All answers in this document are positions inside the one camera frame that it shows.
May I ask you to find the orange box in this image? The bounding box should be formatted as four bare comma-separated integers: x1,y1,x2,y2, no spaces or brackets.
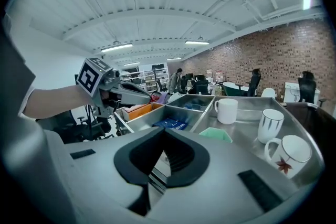
135,103,164,118

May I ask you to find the dark green bathtub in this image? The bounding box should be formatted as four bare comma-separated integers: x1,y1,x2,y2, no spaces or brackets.
222,82,250,97

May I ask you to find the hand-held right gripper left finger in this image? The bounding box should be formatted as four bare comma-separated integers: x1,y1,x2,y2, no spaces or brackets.
62,126,167,224

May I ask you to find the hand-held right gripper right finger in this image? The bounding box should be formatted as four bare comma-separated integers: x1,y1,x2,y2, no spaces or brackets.
146,127,302,224

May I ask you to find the white storage shelving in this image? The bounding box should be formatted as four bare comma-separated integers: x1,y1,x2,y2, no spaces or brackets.
119,68,170,93

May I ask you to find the white mug with dark stripes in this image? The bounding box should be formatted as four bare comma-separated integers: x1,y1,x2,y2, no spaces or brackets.
257,109,285,144

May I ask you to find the white mug with red leaf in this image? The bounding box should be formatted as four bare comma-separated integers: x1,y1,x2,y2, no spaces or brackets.
264,135,312,179

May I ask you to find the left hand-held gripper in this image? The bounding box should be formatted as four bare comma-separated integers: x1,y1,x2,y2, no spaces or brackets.
75,56,153,119

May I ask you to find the metal service cart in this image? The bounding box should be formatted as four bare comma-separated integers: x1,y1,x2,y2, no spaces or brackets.
113,93,336,190

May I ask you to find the blue packet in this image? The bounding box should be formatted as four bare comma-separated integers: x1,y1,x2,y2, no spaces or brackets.
183,103,204,111
152,117,188,131

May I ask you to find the plain white mug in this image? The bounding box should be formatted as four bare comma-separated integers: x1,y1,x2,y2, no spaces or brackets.
214,98,239,125

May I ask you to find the person's grey shirt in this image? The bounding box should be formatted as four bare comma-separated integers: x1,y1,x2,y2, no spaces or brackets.
0,14,78,224

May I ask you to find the white chair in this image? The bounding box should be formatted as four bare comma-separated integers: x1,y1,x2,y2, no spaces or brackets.
261,88,276,99

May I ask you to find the green cup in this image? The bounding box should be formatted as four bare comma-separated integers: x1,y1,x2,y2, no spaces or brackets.
198,127,233,144

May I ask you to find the person's left forearm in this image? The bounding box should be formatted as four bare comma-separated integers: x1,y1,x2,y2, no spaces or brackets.
22,84,93,120

